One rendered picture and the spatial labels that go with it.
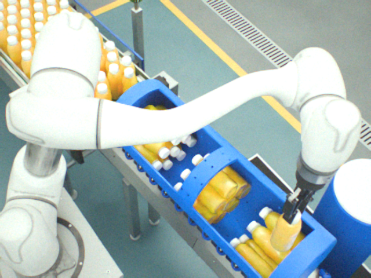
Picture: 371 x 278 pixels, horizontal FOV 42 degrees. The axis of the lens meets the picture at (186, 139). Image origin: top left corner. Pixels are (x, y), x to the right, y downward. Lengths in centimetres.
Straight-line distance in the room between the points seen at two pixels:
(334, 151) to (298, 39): 294
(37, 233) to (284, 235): 68
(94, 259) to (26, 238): 29
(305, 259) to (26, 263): 80
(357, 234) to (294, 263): 48
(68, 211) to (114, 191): 127
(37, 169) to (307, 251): 82
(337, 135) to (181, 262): 191
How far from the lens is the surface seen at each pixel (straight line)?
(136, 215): 258
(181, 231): 190
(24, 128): 97
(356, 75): 380
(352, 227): 191
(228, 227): 181
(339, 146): 101
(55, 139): 96
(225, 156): 164
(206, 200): 167
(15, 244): 144
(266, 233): 168
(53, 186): 150
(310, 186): 115
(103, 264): 163
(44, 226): 147
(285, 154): 319
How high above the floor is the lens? 259
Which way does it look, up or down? 55 degrees down
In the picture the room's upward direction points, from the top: 4 degrees clockwise
